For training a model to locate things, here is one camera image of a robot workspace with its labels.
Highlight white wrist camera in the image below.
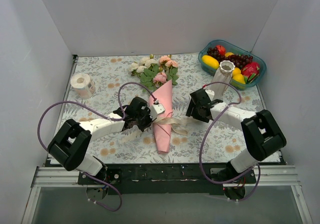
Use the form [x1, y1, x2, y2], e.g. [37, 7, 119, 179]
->
[149, 96, 166, 119]
[202, 85, 215, 101]

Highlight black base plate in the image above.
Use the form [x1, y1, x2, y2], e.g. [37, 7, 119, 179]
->
[43, 158, 288, 196]

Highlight aluminium frame rail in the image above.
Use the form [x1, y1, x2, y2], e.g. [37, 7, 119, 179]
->
[23, 165, 312, 224]

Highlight yellow mango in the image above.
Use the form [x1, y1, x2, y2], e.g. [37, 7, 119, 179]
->
[201, 55, 220, 70]

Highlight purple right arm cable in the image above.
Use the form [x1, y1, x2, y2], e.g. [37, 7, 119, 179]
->
[199, 81, 262, 203]

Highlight cream ribbon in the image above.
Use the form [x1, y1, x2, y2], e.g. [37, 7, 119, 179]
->
[121, 116, 198, 144]

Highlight white ribbed vase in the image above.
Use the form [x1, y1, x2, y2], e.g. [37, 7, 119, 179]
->
[209, 60, 235, 99]

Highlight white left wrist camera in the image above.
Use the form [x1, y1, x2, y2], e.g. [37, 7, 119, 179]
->
[149, 96, 166, 119]

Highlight orange fruit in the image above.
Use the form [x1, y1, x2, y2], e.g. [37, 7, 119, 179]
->
[224, 52, 235, 58]

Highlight pink dragon fruit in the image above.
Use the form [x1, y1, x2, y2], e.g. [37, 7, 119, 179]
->
[241, 61, 260, 84]

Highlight pink wrapping paper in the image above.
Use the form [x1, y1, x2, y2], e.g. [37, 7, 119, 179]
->
[153, 80, 173, 154]

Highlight artificial flower bouquet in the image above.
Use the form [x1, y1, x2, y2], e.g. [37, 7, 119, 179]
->
[128, 54, 179, 91]

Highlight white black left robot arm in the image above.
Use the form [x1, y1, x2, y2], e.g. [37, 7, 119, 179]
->
[47, 97, 157, 184]

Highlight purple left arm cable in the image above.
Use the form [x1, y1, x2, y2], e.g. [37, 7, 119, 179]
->
[36, 81, 157, 212]

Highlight red apple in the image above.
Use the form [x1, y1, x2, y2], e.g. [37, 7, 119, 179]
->
[215, 45, 226, 56]

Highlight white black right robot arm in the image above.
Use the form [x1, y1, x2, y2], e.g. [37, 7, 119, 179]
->
[186, 88, 287, 184]

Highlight floral patterned table mat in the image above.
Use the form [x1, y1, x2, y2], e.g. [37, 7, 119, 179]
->
[49, 53, 281, 165]

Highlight yellow lemon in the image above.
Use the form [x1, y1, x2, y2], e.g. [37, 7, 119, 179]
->
[232, 67, 242, 77]
[232, 73, 246, 85]

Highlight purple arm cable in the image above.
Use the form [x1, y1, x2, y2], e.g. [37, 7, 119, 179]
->
[36, 81, 157, 212]
[199, 81, 262, 203]

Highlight teal plastic fruit basket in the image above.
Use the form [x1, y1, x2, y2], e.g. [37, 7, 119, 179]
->
[198, 39, 267, 90]

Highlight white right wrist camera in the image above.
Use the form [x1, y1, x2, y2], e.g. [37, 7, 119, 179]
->
[202, 85, 215, 101]

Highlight dark purple grapes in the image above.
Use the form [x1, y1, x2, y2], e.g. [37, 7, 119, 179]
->
[206, 47, 254, 69]

